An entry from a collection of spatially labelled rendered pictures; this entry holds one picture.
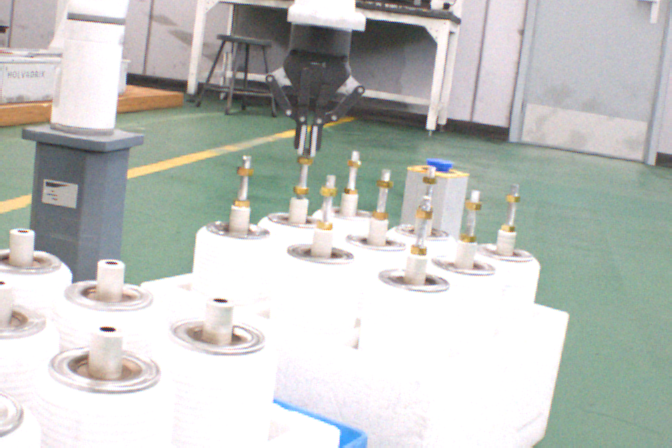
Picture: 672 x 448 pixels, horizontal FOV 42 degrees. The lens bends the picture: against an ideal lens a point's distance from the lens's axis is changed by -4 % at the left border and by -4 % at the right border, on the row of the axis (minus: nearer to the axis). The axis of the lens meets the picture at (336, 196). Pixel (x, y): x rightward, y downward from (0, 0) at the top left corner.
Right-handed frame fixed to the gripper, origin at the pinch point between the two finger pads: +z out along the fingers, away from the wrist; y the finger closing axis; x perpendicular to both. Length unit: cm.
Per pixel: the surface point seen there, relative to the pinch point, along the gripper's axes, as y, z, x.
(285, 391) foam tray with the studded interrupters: 0.8, 23.7, 24.6
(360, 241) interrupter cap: -7.3, 10.5, 7.9
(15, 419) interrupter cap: 19, 10, 67
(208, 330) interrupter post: 9, 10, 49
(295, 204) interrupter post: 0.6, 8.2, 0.9
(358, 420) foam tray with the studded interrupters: -6.4, 23.8, 30.3
